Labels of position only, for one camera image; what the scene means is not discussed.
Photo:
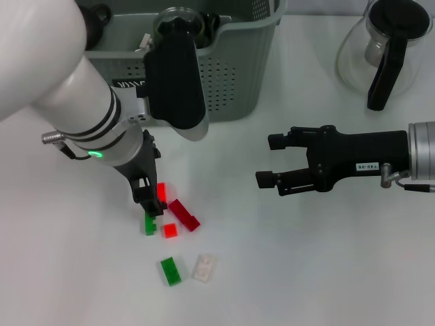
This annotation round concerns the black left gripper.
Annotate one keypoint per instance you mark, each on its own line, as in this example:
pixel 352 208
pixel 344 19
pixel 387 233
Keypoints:
pixel 142 169

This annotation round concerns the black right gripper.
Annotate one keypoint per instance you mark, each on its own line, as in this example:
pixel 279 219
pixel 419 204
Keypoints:
pixel 353 156

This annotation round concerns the green notched brick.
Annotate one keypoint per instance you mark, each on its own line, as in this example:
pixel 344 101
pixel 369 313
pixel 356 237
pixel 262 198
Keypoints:
pixel 149 227

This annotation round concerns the white toy brick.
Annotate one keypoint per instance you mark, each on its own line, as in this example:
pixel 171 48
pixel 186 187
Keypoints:
pixel 205 268
pixel 145 40

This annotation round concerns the glass teacup black sleeve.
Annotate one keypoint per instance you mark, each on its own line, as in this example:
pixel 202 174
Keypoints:
pixel 176 17

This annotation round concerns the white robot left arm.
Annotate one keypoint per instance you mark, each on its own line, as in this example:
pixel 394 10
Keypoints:
pixel 51 68

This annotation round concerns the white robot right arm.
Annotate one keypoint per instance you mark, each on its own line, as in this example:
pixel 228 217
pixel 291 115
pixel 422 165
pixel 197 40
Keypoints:
pixel 423 151

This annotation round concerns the grey perforated storage bin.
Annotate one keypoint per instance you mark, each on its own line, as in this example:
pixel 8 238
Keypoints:
pixel 231 68

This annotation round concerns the bright red rectangular brick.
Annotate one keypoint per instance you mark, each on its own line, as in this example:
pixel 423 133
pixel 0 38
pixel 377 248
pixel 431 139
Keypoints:
pixel 162 192

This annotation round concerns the small red square brick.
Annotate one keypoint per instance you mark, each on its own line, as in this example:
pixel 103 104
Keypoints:
pixel 170 231

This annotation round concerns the dark red long brick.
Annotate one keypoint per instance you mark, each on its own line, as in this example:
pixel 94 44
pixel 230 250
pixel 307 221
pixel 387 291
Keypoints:
pixel 183 215

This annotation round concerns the green rectangular brick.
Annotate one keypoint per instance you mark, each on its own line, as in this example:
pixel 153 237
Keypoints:
pixel 171 271

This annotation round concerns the right gripper silver connector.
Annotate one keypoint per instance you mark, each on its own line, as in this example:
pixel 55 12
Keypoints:
pixel 385 175

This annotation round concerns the gripper silver connector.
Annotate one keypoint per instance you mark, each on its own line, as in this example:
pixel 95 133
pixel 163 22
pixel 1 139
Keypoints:
pixel 52 137
pixel 385 175

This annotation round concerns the left gripper silver connector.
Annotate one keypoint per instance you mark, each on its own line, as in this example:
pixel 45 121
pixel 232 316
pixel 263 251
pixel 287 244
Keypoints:
pixel 52 137

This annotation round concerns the dark clay teapot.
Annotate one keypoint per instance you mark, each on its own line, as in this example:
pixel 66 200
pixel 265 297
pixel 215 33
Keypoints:
pixel 95 20

